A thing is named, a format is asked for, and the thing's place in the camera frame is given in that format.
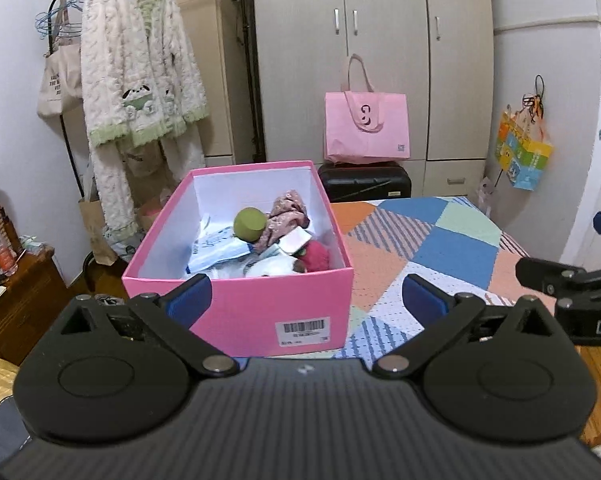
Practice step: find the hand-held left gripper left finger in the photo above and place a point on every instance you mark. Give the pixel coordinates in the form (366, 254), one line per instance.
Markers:
(190, 297)

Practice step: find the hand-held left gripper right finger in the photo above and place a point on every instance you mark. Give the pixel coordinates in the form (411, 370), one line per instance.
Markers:
(423, 297)

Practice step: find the large blue white wipes pack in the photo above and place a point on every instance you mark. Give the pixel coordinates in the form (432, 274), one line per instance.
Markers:
(215, 252)

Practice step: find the pink cardboard box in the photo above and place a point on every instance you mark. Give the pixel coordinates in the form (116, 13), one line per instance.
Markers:
(260, 305)

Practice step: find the orange green carrot plush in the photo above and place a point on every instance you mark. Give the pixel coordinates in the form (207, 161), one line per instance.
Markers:
(248, 222)

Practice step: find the red plush ball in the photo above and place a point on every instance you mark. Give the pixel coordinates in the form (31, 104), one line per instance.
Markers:
(315, 255)

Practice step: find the small white tissue pack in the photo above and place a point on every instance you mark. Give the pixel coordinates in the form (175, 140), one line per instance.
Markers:
(295, 240)

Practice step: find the pink floral cloth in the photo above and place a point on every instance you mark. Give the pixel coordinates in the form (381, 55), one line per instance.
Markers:
(285, 215)

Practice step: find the patchwork blanket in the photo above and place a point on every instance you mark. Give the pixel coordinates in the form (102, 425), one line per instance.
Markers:
(430, 250)

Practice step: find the white door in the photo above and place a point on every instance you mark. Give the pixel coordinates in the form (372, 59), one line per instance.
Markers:
(588, 160)

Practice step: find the colourful paper gift bag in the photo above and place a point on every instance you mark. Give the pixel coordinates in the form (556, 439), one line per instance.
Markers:
(525, 160)

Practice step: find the white plastic bag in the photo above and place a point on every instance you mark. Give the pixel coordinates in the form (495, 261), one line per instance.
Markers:
(485, 195)

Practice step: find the brown paper bag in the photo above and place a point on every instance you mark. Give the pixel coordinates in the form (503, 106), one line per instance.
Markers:
(93, 230)

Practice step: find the black suitcase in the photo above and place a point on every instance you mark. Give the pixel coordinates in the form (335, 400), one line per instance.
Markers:
(360, 182)

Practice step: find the wooden nightstand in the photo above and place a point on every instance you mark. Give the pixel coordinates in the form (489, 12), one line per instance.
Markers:
(25, 310)

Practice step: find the small green white packet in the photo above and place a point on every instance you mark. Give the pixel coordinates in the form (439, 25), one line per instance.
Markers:
(33, 245)

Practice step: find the pink tote bag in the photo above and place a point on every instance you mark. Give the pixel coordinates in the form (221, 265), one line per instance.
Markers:
(365, 135)

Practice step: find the orange drink bottle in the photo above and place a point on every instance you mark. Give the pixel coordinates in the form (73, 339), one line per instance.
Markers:
(3, 255)

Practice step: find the beige tall cabinet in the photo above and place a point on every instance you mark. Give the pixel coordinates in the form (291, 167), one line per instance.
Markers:
(215, 85)

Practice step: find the grey blue cloth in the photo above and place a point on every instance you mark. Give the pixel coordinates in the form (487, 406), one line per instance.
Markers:
(0, 435)

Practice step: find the grey three-door wardrobe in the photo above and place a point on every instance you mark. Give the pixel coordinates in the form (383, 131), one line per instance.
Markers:
(390, 60)

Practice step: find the fluffy white green robe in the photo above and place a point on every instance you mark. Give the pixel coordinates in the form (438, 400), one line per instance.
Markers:
(135, 60)

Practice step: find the beige canvas tote bag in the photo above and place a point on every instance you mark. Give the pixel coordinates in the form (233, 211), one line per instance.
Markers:
(58, 90)

